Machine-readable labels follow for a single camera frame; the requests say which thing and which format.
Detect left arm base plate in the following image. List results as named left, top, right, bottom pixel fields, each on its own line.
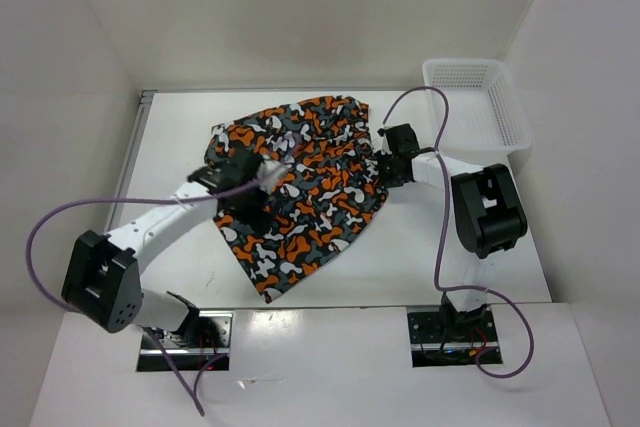
left=136, top=310, right=234, bottom=373

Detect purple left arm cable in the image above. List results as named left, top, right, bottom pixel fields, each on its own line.
left=25, top=134, right=304, bottom=417

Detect orange camouflage shorts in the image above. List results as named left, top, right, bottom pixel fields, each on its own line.
left=204, top=96, right=388, bottom=303

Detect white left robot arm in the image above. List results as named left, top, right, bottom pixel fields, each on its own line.
left=61, top=161, right=281, bottom=347

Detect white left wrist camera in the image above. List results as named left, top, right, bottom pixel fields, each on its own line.
left=256, top=158, right=291, bottom=194

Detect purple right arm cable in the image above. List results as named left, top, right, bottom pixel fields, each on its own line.
left=382, top=86, right=535, bottom=379

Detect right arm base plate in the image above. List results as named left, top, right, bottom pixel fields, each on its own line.
left=406, top=306, right=503, bottom=368

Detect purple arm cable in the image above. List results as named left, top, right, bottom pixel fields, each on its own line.
left=382, top=86, right=535, bottom=379
left=25, top=134, right=304, bottom=417

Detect white plastic basket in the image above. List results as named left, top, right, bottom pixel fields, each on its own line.
left=422, top=58, right=533, bottom=154

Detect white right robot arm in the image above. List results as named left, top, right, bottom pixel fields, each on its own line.
left=377, top=123, right=528, bottom=340

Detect aluminium table edge rail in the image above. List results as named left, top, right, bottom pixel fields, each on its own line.
left=73, top=90, right=154, bottom=237

